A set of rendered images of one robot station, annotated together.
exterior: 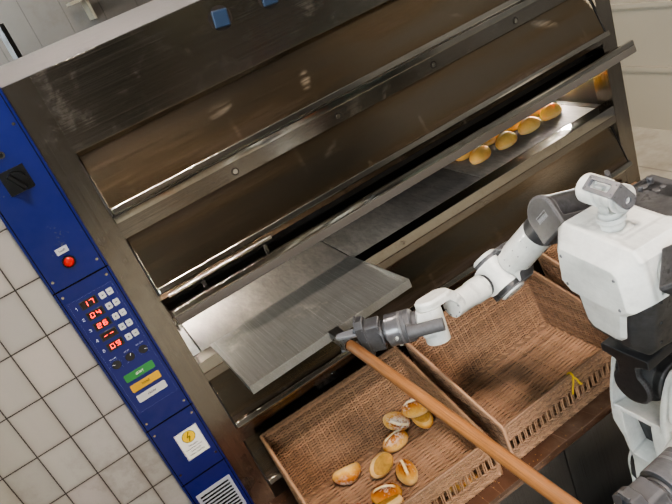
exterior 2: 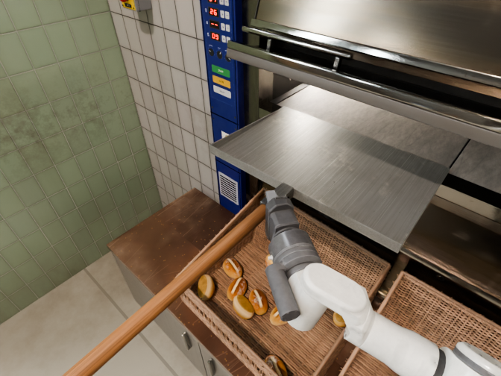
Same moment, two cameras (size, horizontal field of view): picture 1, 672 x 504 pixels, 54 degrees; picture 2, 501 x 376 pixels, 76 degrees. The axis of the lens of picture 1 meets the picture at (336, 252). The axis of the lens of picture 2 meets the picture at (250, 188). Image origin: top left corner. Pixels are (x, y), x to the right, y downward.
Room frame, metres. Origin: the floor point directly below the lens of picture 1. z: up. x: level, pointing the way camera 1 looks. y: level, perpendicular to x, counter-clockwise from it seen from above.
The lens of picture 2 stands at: (1.21, -0.37, 1.72)
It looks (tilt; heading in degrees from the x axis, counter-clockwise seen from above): 42 degrees down; 61
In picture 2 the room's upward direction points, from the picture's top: 1 degrees counter-clockwise
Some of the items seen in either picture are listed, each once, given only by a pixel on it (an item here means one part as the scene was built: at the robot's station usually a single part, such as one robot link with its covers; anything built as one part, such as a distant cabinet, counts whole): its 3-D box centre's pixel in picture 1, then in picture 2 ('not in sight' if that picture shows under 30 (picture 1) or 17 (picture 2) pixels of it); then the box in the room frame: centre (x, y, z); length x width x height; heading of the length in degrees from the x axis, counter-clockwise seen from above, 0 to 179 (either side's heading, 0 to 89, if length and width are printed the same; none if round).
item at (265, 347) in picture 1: (306, 313); (326, 156); (1.73, 0.15, 1.19); 0.55 x 0.36 x 0.03; 110
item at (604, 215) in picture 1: (605, 197); not in sight; (1.21, -0.57, 1.47); 0.10 x 0.07 x 0.09; 12
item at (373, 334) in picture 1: (381, 332); (285, 236); (1.47, -0.03, 1.20); 0.12 x 0.10 x 0.13; 75
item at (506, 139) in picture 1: (473, 125); not in sight; (2.63, -0.74, 1.21); 0.61 x 0.48 x 0.06; 19
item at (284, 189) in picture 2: (342, 339); (276, 199); (1.52, 0.08, 1.20); 0.09 x 0.04 x 0.03; 20
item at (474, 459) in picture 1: (377, 453); (276, 283); (1.58, 0.13, 0.72); 0.56 x 0.49 x 0.28; 108
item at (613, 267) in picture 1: (644, 263); not in sight; (1.21, -0.63, 1.27); 0.34 x 0.30 x 0.36; 12
